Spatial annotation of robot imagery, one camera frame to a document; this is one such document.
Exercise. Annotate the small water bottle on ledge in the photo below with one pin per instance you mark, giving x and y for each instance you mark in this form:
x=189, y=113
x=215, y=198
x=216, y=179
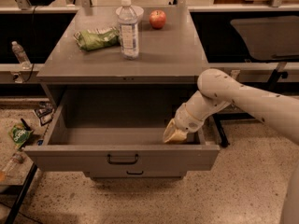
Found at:
x=21, y=56

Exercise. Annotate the black table leg frame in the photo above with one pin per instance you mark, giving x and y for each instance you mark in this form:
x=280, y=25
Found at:
x=271, y=84

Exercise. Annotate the red apple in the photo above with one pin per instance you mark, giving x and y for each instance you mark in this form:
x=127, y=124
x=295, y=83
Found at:
x=157, y=19

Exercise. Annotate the grey drawer cabinet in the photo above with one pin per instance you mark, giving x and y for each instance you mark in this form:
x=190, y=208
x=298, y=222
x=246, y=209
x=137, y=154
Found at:
x=169, y=59

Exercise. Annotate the grey drawer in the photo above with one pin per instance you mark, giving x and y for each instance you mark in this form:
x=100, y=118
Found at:
x=137, y=174
x=119, y=130

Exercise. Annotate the white bowl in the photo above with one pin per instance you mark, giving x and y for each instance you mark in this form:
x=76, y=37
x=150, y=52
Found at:
x=139, y=11

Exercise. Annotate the grey bottom drawer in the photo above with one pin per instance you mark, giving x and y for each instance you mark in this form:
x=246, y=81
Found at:
x=137, y=174

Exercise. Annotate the black pole with blue grip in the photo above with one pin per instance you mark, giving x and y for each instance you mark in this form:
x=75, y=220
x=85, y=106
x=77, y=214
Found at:
x=22, y=193

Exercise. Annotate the grey top drawer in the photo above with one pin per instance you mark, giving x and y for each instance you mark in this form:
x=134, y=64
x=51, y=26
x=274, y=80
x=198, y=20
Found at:
x=119, y=130

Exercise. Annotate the dark snack packet on floor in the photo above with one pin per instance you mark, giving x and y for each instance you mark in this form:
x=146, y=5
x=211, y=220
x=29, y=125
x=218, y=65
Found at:
x=44, y=113

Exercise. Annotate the green chip bag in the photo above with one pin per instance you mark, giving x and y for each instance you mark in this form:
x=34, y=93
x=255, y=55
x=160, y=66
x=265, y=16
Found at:
x=93, y=39

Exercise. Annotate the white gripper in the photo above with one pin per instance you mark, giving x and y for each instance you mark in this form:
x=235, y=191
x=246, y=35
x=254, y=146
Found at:
x=186, y=121

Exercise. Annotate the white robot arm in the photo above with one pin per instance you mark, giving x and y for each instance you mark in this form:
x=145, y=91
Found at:
x=216, y=91

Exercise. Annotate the green snack bag on floor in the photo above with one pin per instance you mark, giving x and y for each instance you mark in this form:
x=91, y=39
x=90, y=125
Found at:
x=19, y=135

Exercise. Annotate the clear water bottle on cabinet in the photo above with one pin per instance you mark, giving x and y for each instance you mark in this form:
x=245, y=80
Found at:
x=128, y=27

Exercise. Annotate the plastic bottle on floor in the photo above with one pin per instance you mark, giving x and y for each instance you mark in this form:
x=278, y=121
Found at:
x=15, y=160

